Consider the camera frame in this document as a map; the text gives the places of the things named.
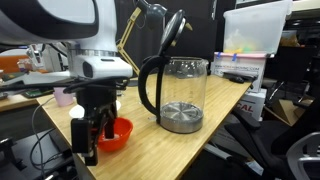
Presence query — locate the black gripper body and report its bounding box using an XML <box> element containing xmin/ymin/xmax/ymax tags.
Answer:
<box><xmin>76</xmin><ymin>89</ymin><xmax>118</xmax><ymax>118</ymax></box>

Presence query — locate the orange plastic bowl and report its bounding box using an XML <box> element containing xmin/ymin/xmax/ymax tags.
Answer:
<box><xmin>96</xmin><ymin>117</ymin><xmax>134</xmax><ymax>153</ymax></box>

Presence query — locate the pink plastic cup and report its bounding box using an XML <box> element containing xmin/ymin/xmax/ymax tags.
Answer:
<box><xmin>53</xmin><ymin>87</ymin><xmax>76</xmax><ymax>108</ymax></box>

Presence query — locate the black tray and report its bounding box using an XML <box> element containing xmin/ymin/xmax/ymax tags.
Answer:
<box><xmin>20</xmin><ymin>87</ymin><xmax>56</xmax><ymax>99</ymax></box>

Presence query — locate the glass electric kettle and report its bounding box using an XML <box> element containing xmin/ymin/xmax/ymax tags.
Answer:
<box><xmin>137</xmin><ymin>9</ymin><xmax>209</xmax><ymax>135</ymax></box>

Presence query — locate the orange panel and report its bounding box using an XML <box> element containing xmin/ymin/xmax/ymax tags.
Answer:
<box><xmin>0</xmin><ymin>54</ymin><xmax>38</xmax><ymax>75</ymax></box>

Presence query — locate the black computer mouse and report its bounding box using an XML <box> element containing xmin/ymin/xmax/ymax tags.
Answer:
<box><xmin>229</xmin><ymin>76</ymin><xmax>246</xmax><ymax>85</ymax></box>

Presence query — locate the black curtain backdrop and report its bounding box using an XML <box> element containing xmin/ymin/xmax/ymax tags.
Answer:
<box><xmin>115</xmin><ymin>0</ymin><xmax>238</xmax><ymax>64</ymax></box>

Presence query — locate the white box with blue tape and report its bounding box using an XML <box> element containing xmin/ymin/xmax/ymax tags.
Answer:
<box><xmin>210</xmin><ymin>51</ymin><xmax>268</xmax><ymax>94</ymax></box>

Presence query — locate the white box with red print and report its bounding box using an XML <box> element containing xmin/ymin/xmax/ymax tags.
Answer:
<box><xmin>238</xmin><ymin>88</ymin><xmax>268</xmax><ymax>122</ymax></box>

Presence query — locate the black flat device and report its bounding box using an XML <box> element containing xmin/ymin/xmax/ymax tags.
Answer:
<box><xmin>222</xmin><ymin>71</ymin><xmax>259</xmax><ymax>82</ymax></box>

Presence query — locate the black office chair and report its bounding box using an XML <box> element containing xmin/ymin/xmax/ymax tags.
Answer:
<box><xmin>223</xmin><ymin>96</ymin><xmax>320</xmax><ymax>180</ymax></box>

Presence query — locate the brown cardboard box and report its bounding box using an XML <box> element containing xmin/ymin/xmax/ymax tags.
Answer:
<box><xmin>266</xmin><ymin>98</ymin><xmax>301</xmax><ymax>126</ymax></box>

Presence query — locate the clear plastic storage bin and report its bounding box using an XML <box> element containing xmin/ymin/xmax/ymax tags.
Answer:
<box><xmin>222</xmin><ymin>0</ymin><xmax>294</xmax><ymax>56</ymax></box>

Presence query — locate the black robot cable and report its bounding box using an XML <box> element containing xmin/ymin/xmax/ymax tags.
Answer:
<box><xmin>0</xmin><ymin>75</ymin><xmax>130</xmax><ymax>95</ymax></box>

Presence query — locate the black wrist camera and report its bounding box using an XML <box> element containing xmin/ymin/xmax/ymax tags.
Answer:
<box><xmin>70</xmin><ymin>118</ymin><xmax>100</xmax><ymax>167</ymax></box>

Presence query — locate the grey lamp cable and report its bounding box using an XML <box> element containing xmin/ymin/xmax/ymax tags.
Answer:
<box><xmin>30</xmin><ymin>95</ymin><xmax>56</xmax><ymax>180</ymax></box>

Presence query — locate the grey frame office chair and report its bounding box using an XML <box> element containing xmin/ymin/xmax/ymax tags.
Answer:
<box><xmin>285</xmin><ymin>131</ymin><xmax>320</xmax><ymax>180</ymax></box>

